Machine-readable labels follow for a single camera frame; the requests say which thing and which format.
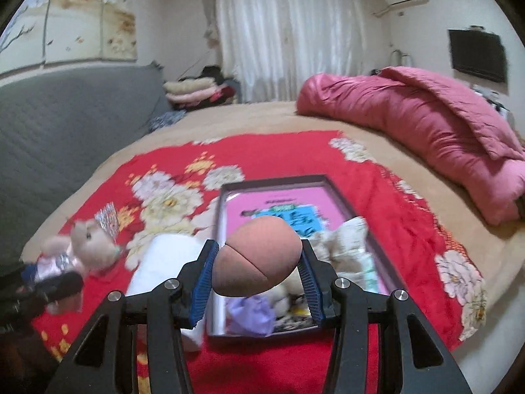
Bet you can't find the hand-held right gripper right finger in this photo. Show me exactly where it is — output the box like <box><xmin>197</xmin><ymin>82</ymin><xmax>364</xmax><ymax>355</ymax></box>
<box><xmin>297</xmin><ymin>240</ymin><xmax>472</xmax><ymax>394</ymax></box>

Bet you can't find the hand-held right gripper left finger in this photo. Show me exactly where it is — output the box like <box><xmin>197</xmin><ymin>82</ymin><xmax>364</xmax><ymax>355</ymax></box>
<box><xmin>45</xmin><ymin>238</ymin><xmax>222</xmax><ymax>394</ymax></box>

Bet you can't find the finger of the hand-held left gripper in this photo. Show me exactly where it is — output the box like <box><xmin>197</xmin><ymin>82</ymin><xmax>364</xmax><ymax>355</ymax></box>
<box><xmin>39</xmin><ymin>272</ymin><xmax>85</xmax><ymax>308</ymax></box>
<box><xmin>16</xmin><ymin>265</ymin><xmax>42</xmax><ymax>285</ymax></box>

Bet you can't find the purple scrunchie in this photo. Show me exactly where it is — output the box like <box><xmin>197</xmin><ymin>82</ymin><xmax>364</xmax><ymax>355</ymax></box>
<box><xmin>225</xmin><ymin>295</ymin><xmax>275</xmax><ymax>335</ymax></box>

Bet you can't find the white toilet paper roll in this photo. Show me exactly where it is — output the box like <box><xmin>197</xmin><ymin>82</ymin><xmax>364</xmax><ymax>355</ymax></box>
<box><xmin>125</xmin><ymin>234</ymin><xmax>216</xmax><ymax>351</ymax></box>

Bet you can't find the small green tissue pack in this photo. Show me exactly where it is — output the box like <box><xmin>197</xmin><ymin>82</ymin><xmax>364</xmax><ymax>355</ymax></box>
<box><xmin>312</xmin><ymin>217</ymin><xmax>370</xmax><ymax>274</ymax></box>

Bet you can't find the cream plush bear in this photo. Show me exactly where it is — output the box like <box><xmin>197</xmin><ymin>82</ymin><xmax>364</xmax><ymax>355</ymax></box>
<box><xmin>35</xmin><ymin>201</ymin><xmax>121</xmax><ymax>288</ymax></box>

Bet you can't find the pink makeup sponge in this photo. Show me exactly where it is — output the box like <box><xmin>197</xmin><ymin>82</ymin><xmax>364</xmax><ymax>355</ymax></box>
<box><xmin>211</xmin><ymin>218</ymin><xmax>303</xmax><ymax>297</ymax></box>

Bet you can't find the shallow box with pink print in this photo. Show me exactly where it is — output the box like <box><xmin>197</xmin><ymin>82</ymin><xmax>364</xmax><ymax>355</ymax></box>
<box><xmin>207</xmin><ymin>174</ymin><xmax>392</xmax><ymax>337</ymax></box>

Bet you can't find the cream fluffy scrunchie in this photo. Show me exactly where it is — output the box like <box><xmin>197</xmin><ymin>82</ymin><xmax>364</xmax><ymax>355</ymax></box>
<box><xmin>271</xmin><ymin>273</ymin><xmax>306</xmax><ymax>317</ymax></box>

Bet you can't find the red floral blanket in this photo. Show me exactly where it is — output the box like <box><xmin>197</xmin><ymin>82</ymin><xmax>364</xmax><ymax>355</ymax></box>
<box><xmin>31</xmin><ymin>130</ymin><xmax>489</xmax><ymax>394</ymax></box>

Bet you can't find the grey quilted headboard cover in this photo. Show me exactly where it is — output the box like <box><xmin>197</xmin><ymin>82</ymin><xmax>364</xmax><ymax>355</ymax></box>
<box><xmin>0</xmin><ymin>63</ymin><xmax>173</xmax><ymax>263</ymax></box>

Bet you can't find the blue patterned cloth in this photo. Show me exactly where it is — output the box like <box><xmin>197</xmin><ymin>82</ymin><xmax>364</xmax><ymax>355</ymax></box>
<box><xmin>150</xmin><ymin>112</ymin><xmax>185</xmax><ymax>132</ymax></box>

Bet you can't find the beige bed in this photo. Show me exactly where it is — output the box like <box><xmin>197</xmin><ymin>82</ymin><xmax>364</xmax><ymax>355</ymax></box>
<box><xmin>20</xmin><ymin>100</ymin><xmax>525</xmax><ymax>394</ymax></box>

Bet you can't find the pink folded blanket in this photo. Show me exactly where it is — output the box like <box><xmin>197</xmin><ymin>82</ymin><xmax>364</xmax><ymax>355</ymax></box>
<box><xmin>166</xmin><ymin>91</ymin><xmax>218</xmax><ymax>106</ymax></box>

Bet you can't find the dark red folded cloth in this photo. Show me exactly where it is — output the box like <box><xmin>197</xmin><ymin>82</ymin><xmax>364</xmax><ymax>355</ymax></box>
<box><xmin>213</xmin><ymin>82</ymin><xmax>241</xmax><ymax>104</ymax></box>

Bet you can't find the pink quilt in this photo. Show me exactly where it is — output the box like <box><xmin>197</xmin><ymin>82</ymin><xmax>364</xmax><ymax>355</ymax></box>
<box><xmin>296</xmin><ymin>66</ymin><xmax>525</xmax><ymax>226</ymax></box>

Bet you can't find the cream folded blanket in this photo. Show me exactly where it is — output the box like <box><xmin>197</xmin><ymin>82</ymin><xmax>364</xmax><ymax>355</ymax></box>
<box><xmin>163</xmin><ymin>79</ymin><xmax>216</xmax><ymax>94</ymax></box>

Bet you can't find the black clothing pile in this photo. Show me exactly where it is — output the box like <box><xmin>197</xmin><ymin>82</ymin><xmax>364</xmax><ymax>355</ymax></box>
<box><xmin>199</xmin><ymin>66</ymin><xmax>225</xmax><ymax>82</ymax></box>

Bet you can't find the white curtain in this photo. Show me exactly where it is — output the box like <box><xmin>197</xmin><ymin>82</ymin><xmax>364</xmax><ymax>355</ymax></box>
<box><xmin>213</xmin><ymin>0</ymin><xmax>368</xmax><ymax>103</ymax></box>

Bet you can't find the cluttered television stand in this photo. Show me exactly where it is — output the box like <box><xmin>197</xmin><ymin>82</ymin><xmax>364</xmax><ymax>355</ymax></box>
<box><xmin>472</xmin><ymin>84</ymin><xmax>513</xmax><ymax>120</ymax></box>

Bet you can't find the metal chair frame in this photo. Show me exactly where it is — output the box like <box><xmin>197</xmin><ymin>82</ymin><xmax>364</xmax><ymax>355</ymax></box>
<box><xmin>389</xmin><ymin>49</ymin><xmax>413</xmax><ymax>68</ymax></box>

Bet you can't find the floral wall painting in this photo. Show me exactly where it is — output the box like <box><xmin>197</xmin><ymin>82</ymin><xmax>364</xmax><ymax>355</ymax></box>
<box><xmin>0</xmin><ymin>0</ymin><xmax>138</xmax><ymax>77</ymax></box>

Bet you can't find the black wall television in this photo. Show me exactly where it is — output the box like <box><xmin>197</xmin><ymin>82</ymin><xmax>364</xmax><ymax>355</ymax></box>
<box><xmin>448</xmin><ymin>29</ymin><xmax>506</xmax><ymax>84</ymax></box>

